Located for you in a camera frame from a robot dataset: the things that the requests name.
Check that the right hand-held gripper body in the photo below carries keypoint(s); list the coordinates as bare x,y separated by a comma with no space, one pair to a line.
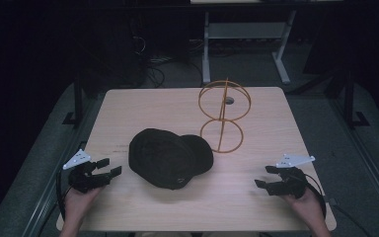
291,184

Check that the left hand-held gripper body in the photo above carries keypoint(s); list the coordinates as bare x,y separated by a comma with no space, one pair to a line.
83,179

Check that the black cap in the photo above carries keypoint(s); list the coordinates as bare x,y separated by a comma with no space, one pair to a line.
164,158

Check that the person's left hand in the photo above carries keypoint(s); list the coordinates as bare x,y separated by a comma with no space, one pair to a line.
77,207

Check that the person's right hand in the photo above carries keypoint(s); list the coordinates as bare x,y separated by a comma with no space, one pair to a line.
309,207

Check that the black metal stand post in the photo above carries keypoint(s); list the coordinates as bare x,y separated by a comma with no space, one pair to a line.
350,98
77,98

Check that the white metal desk frame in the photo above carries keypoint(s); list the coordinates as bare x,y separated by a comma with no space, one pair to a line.
243,31

